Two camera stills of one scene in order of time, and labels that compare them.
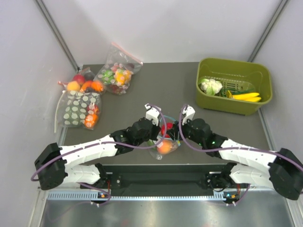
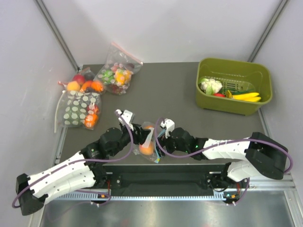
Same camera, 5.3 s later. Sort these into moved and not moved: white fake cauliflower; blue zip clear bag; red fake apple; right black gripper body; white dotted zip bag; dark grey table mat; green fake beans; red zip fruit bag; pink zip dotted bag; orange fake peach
Moved: right black gripper body; blue zip clear bag; red fake apple; orange fake peach
Not moved: white fake cauliflower; pink zip dotted bag; dark grey table mat; white dotted zip bag; red zip fruit bag; green fake beans
